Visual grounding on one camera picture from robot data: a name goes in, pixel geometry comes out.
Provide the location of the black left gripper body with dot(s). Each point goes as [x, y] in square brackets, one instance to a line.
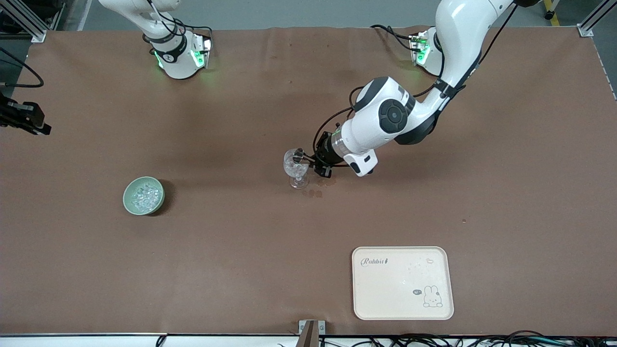
[327, 148]

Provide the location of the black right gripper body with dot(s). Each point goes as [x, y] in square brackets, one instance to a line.
[19, 115]

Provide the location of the clear ice cubes pile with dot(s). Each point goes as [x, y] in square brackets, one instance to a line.
[144, 197]

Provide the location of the clear wine glass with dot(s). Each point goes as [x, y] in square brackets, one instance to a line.
[291, 168]

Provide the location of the green ceramic bowl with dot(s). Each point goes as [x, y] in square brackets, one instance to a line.
[127, 197]

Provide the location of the cream rabbit print tray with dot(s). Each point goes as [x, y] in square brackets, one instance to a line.
[385, 294]

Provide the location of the brown table cloth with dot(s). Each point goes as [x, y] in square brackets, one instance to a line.
[193, 241]

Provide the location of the aluminium frame post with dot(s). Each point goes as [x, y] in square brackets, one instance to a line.
[593, 19]
[29, 21]

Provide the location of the metal table edge bracket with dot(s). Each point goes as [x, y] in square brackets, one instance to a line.
[311, 332]

